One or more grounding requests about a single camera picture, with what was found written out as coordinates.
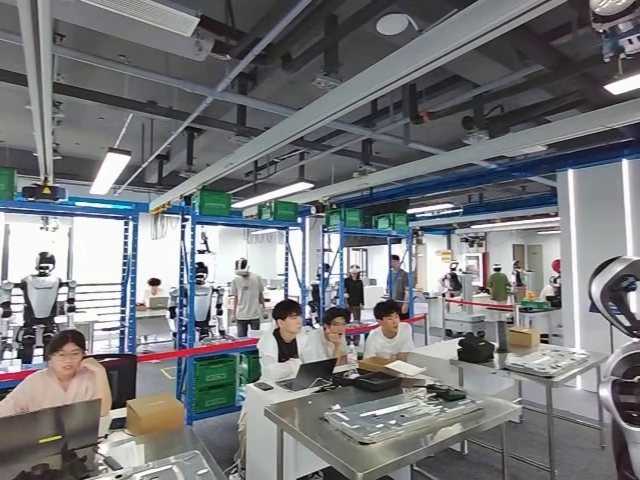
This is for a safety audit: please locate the blue steel shelf rack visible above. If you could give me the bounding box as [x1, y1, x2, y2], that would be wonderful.
[0, 196, 141, 392]
[176, 203, 309, 427]
[321, 223, 416, 333]

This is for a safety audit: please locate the silver sheet metal part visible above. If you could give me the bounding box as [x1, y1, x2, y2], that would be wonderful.
[92, 450, 214, 480]
[503, 347, 592, 379]
[323, 389, 485, 445]

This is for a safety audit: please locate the white black humanoid robot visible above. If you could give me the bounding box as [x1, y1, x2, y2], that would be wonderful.
[168, 260, 227, 343]
[306, 263, 332, 327]
[587, 255, 640, 480]
[0, 250, 79, 366]

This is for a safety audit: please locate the person with VR headset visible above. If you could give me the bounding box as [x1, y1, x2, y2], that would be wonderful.
[229, 257, 266, 339]
[343, 264, 365, 347]

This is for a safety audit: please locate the ceiling light bar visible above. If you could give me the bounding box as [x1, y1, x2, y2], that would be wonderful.
[406, 201, 456, 215]
[230, 179, 315, 212]
[469, 216, 561, 231]
[88, 146, 133, 197]

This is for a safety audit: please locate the black laptop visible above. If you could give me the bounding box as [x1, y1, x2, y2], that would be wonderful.
[275, 357, 339, 393]

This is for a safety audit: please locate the flat cardboard box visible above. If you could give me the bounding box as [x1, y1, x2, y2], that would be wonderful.
[356, 355, 397, 374]

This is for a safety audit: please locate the black tray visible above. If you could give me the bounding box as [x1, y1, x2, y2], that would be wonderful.
[352, 370, 404, 393]

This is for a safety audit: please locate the white paper sheet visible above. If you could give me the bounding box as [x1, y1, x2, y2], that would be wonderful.
[383, 359, 427, 378]

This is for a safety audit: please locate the stainless steel table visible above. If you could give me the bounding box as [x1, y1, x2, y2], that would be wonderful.
[263, 377, 522, 480]
[448, 343, 610, 478]
[92, 425, 227, 480]

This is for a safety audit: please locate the red barrier belt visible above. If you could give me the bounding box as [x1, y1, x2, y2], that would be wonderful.
[0, 314, 427, 386]
[444, 297, 517, 314]

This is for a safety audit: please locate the white table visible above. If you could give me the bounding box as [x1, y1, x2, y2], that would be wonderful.
[244, 336, 524, 480]

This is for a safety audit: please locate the flat black device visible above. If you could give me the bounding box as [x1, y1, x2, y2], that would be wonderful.
[426, 383, 469, 403]

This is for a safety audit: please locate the black bag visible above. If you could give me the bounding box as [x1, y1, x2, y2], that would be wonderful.
[456, 331, 497, 365]

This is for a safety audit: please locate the closed cardboard box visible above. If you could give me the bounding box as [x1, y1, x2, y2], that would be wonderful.
[506, 325, 541, 349]
[125, 392, 186, 437]

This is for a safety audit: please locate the black office chair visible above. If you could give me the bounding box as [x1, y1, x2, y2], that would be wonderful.
[88, 352, 138, 411]

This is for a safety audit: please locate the blue overhead beam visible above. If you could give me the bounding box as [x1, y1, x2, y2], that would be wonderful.
[327, 140, 640, 208]

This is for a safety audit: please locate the white ceiling air conditioner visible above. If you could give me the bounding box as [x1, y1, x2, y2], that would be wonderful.
[47, 0, 217, 63]

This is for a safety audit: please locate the black hoist trolley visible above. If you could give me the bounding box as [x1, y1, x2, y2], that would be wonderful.
[21, 182, 67, 203]

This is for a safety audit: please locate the grey laptop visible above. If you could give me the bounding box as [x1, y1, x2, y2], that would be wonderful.
[0, 398, 103, 480]

